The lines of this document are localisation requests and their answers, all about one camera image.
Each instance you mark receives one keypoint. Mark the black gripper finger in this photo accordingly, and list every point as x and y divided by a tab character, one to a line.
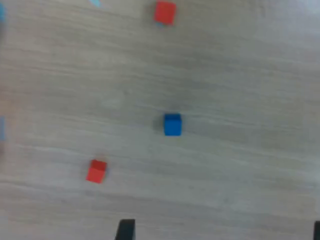
126	230
317	231

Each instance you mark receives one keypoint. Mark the red cube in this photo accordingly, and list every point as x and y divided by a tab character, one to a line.
96	172
165	12

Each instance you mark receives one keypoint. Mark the blue cube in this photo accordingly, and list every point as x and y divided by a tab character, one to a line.
172	125

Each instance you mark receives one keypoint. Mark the small tape mark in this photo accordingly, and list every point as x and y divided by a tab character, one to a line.
95	2
1	127
158	24

